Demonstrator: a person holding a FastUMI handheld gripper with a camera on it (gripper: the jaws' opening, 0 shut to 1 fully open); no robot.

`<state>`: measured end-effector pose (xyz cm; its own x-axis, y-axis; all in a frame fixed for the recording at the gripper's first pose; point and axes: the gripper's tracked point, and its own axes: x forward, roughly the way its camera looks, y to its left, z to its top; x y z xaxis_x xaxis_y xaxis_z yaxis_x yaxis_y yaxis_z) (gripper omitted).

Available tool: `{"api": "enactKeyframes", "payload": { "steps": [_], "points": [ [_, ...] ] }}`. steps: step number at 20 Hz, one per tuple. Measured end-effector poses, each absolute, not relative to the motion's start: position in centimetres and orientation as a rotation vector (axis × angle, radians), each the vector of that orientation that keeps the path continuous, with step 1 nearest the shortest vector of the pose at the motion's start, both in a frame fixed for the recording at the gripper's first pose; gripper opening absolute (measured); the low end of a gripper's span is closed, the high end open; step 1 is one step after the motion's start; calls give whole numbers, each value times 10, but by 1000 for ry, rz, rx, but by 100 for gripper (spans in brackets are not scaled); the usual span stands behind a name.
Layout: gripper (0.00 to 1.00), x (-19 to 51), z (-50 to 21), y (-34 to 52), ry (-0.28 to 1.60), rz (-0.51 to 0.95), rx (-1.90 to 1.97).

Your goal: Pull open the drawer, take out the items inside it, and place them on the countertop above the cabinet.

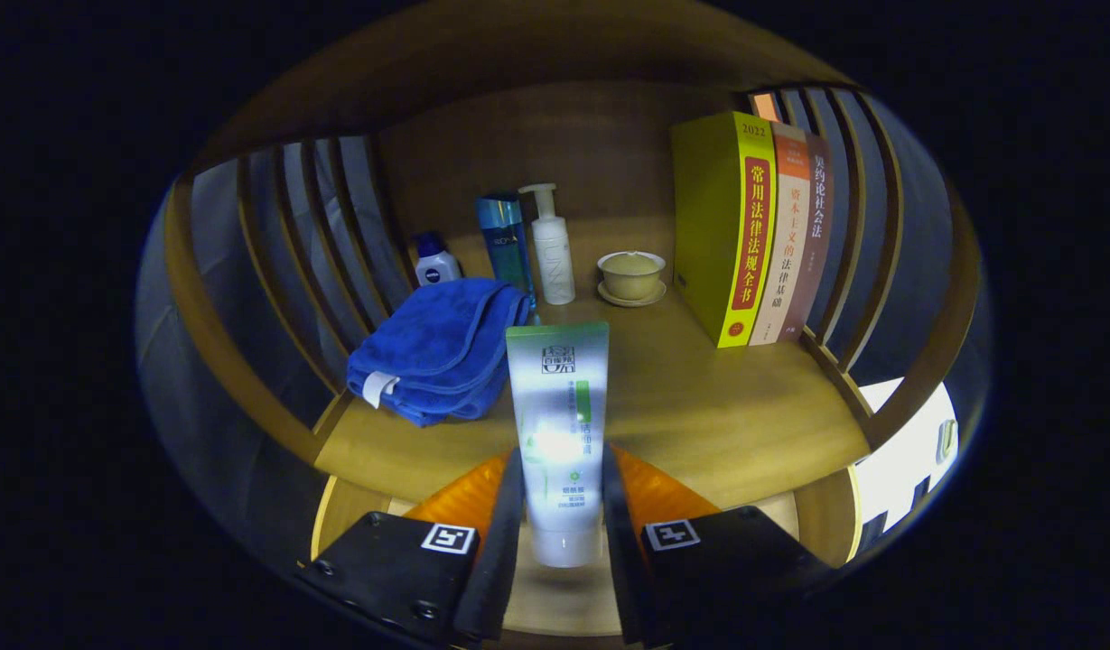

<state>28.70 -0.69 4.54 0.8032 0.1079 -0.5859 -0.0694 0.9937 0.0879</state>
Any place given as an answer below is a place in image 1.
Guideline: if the wooden cabinet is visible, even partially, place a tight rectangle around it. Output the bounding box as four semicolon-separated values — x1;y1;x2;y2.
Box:
162;0;984;637

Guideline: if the yellow lidded teacup with saucer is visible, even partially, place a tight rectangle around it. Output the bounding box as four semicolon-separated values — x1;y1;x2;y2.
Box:
596;250;667;308

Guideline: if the white pump bottle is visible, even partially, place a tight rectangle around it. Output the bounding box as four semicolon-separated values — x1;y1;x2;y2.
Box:
518;183;576;306

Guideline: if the blue glass bottle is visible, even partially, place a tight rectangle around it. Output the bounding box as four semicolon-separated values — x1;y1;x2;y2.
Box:
476;192;537;312

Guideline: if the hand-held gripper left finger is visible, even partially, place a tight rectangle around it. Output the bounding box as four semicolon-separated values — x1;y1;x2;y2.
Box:
294;449;526;646

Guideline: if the folded blue towel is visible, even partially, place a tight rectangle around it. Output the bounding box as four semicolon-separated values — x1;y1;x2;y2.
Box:
347;277;531;427

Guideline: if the small white blue-capped bottle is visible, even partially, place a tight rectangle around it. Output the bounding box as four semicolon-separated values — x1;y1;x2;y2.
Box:
414;232;463;287

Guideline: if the white side cabinet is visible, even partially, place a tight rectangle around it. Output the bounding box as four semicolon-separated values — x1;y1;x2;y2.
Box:
853;377;959;543

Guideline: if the wooden countertop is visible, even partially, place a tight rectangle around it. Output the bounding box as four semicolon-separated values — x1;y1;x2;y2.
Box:
315;212;872;506

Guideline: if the brown book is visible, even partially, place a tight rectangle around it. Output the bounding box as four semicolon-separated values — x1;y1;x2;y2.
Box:
779;134;833;342

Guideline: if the orange and white book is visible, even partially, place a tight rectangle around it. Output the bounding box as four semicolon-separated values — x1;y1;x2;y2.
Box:
749;122;810;347

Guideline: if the white and green tube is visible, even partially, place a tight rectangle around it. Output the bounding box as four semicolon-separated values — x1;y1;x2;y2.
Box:
505;322;611;568

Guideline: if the thick yellow book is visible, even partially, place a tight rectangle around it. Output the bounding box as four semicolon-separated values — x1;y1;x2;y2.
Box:
671;111;778;348

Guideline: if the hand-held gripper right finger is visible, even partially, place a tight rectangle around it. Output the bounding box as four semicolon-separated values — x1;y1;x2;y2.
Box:
602;442;835;644

